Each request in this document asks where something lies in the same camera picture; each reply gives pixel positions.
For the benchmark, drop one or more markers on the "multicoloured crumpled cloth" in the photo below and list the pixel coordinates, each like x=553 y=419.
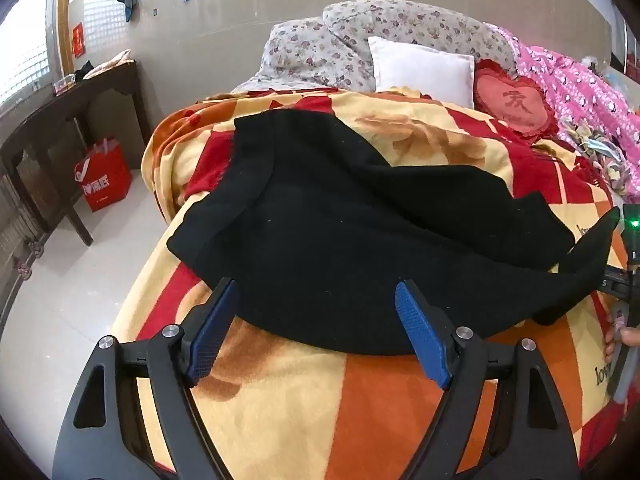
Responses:
x=605 y=155

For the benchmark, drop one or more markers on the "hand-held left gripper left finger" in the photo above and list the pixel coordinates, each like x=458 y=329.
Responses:
x=210 y=340

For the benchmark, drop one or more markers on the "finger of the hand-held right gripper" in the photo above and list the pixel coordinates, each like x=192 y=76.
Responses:
x=612 y=281

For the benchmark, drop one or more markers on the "rose printed blanket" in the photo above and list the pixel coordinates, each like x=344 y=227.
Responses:
x=300 y=410

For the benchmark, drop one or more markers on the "pink folded cloth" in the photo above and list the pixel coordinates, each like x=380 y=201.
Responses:
x=107 y=64

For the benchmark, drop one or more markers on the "red heart cushion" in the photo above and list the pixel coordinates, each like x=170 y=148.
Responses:
x=515 y=102

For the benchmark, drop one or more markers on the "white pillow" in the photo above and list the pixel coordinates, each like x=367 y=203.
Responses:
x=425 y=72

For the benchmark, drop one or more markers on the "window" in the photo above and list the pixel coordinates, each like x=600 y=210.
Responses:
x=25 y=50

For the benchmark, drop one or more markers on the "floral quilt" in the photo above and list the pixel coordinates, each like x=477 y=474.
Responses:
x=425 y=25

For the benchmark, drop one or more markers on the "wooden chest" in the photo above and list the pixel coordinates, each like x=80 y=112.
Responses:
x=17 y=240

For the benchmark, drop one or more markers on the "floral pillow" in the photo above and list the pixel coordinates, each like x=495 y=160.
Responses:
x=310 y=50

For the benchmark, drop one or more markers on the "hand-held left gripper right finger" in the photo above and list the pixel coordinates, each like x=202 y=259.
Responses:
x=422 y=335

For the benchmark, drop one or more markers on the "person's right hand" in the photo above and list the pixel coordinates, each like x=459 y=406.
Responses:
x=629 y=336

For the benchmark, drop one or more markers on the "dark wooden table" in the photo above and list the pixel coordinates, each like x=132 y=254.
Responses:
x=60 y=105

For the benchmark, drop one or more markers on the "red shopping bag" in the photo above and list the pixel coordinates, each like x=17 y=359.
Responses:
x=102 y=177

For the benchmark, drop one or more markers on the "black pants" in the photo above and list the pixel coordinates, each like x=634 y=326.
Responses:
x=325 y=235

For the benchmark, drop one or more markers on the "red wall sign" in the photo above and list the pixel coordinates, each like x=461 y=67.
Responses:
x=78 y=40

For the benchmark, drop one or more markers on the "framed wall picture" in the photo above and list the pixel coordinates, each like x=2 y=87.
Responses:
x=627 y=35

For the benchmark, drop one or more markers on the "pink printed quilt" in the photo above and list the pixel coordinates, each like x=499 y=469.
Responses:
x=575 y=85

